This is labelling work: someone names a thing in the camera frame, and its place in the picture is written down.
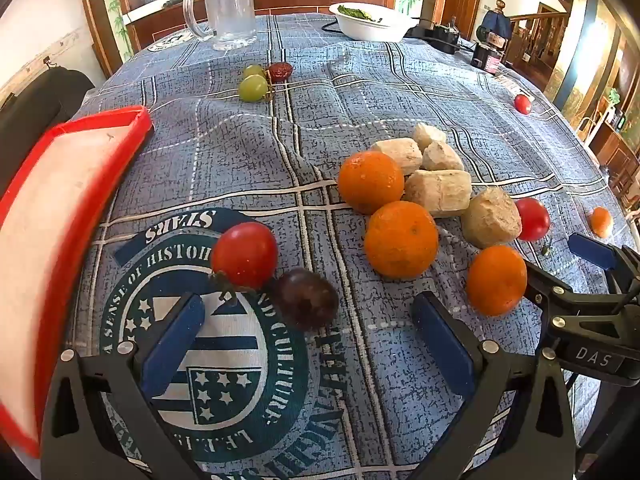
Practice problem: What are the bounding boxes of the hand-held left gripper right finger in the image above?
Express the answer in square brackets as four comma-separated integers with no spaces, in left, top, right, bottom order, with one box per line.
[410,290,577,480]

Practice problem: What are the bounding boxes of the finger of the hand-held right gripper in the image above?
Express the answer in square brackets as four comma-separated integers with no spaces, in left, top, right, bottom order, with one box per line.
[567,232,640,306]
[522,259,626,318]

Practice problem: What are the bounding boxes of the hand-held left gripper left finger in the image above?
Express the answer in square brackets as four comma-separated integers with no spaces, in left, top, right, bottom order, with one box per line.
[40,291,207,480]

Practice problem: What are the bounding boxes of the orange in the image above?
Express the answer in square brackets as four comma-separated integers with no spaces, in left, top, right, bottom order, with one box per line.
[363,200,440,280]
[466,245,528,317]
[337,150,405,216]

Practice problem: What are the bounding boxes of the sugarcane piece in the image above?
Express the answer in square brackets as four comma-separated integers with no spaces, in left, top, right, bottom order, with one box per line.
[421,140,466,172]
[412,122,447,152]
[460,186,523,250]
[370,137,424,177]
[402,169,472,219]

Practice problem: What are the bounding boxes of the dark purple grape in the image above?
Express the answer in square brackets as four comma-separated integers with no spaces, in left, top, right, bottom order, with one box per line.
[274,267,341,332]

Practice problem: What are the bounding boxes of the red plastic tray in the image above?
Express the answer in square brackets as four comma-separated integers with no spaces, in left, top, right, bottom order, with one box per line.
[0,105,153,461]

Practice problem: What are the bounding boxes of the small orange cherry tomato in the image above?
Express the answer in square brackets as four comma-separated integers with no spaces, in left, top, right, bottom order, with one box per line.
[590,206,614,240]

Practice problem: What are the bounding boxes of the blue printed tablecloth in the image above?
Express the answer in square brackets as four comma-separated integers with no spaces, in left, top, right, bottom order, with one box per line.
[65,10,636,480]

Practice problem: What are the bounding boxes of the black box with red label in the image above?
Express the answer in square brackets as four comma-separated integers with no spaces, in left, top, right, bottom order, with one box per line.
[470,42,503,76]

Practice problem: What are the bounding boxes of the wooden stair railing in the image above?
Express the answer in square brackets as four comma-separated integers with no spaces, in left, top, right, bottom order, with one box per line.
[507,10,571,76]

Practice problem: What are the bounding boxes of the black power adapter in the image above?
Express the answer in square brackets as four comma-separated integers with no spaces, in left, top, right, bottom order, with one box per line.
[432,22,461,55]

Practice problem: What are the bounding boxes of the black chair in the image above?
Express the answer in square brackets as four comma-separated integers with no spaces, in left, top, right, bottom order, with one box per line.
[0,67,96,181]

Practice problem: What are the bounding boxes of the white bowl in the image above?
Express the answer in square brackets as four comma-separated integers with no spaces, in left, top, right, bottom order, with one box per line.
[328,2,417,43]

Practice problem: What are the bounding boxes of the green leaves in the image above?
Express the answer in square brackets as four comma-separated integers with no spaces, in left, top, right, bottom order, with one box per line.
[337,5,383,23]

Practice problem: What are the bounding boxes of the clear glass mug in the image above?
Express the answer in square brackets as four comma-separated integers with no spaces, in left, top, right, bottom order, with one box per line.
[182,0,258,52]

